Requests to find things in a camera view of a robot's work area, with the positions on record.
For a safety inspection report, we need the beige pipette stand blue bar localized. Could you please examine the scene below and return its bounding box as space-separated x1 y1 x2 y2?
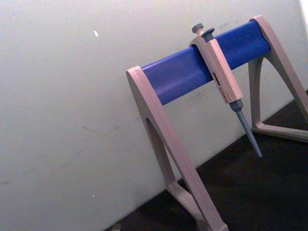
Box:
104 14 308 231

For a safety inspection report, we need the beige pipette with grey tip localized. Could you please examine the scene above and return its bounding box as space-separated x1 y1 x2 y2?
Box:
189 23 263 158

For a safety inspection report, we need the black table cloth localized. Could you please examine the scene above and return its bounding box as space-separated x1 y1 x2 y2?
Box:
103 89 308 231

